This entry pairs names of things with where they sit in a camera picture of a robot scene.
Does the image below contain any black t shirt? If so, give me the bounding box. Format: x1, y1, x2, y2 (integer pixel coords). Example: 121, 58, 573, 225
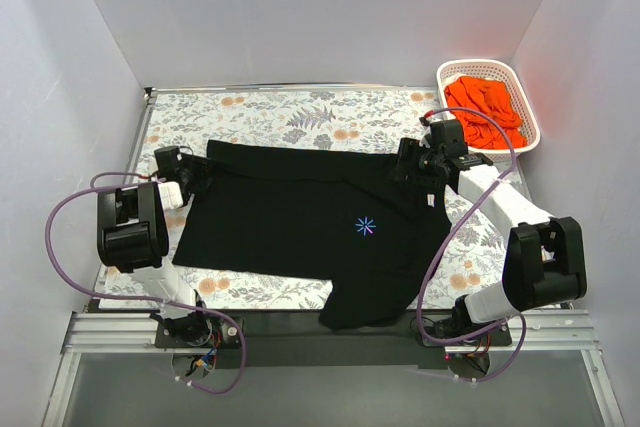
174, 140, 451, 330

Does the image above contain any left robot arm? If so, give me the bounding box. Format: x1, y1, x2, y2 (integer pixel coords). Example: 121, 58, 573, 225
97, 147, 213, 347

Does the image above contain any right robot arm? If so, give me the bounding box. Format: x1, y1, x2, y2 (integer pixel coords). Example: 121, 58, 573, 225
391, 138, 587, 345

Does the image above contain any floral patterned table mat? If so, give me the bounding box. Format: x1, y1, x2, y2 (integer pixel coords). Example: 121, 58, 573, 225
99, 88, 566, 311

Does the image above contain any orange t shirt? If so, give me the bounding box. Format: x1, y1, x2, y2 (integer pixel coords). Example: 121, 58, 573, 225
444, 76, 528, 150

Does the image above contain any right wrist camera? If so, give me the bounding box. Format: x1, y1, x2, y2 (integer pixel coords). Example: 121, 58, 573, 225
420, 117, 469, 158

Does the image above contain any aluminium back rail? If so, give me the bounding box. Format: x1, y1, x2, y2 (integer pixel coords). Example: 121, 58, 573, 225
144, 83, 435, 97

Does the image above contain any aluminium rail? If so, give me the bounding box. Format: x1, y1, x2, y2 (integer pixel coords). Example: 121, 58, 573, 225
62, 309, 601, 353
144, 83, 435, 97

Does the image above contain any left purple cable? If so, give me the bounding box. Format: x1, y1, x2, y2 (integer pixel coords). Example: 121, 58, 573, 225
44, 170, 249, 396

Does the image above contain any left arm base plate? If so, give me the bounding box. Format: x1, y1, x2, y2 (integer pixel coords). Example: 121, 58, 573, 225
154, 314, 244, 349

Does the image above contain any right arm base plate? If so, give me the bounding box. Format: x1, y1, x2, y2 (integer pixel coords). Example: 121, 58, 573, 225
409, 310, 513, 347

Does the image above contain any aluminium front rail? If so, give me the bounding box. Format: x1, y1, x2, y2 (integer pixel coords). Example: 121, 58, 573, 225
62, 309, 601, 353

